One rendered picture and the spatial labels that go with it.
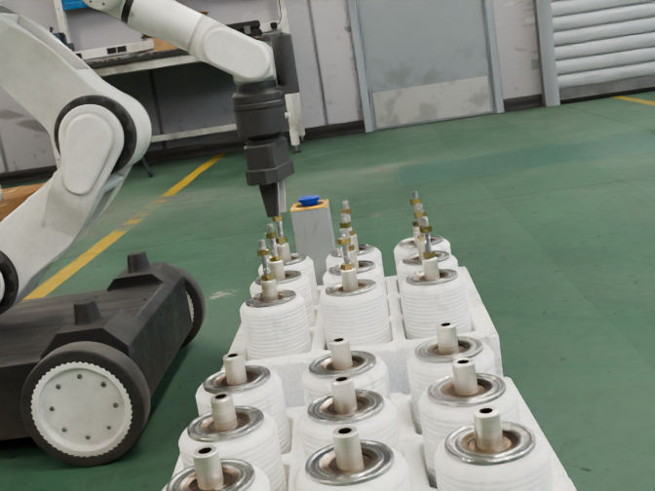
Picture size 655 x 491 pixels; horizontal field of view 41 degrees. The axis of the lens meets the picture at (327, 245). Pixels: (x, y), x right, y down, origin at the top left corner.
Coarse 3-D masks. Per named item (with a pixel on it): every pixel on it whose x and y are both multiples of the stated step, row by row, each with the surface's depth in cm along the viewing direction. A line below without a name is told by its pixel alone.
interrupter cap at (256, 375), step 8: (248, 368) 99; (256, 368) 98; (264, 368) 98; (216, 376) 98; (224, 376) 98; (248, 376) 97; (256, 376) 96; (264, 376) 96; (208, 384) 96; (216, 384) 96; (224, 384) 96; (240, 384) 95; (248, 384) 94; (256, 384) 93; (208, 392) 94; (216, 392) 93; (224, 392) 93; (232, 392) 93; (240, 392) 93
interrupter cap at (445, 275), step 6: (444, 270) 128; (450, 270) 127; (408, 276) 127; (414, 276) 127; (420, 276) 127; (444, 276) 125; (450, 276) 124; (456, 276) 124; (408, 282) 124; (414, 282) 124; (420, 282) 123; (426, 282) 123; (432, 282) 122; (438, 282) 122; (444, 282) 122
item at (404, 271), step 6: (450, 258) 135; (402, 264) 136; (438, 264) 133; (444, 264) 133; (450, 264) 134; (456, 264) 136; (402, 270) 135; (408, 270) 134; (414, 270) 133; (420, 270) 133; (456, 270) 135; (402, 276) 135; (402, 282) 136; (402, 306) 139
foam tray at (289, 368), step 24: (480, 312) 130; (240, 336) 136; (312, 336) 133; (480, 336) 120; (264, 360) 123; (288, 360) 121; (312, 360) 121; (384, 360) 120; (288, 384) 122; (408, 384) 121
